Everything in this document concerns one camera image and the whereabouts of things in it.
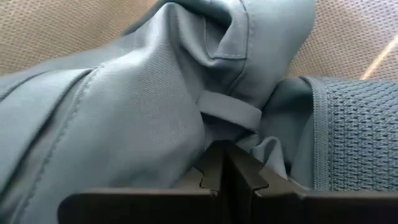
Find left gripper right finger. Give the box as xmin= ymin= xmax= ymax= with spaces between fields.
xmin=230 ymin=144 xmax=398 ymax=224

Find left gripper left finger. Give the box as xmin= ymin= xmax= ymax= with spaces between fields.
xmin=57 ymin=140 xmax=233 ymax=224

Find grey-green trousers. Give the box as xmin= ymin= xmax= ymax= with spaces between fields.
xmin=0 ymin=0 xmax=398 ymax=224

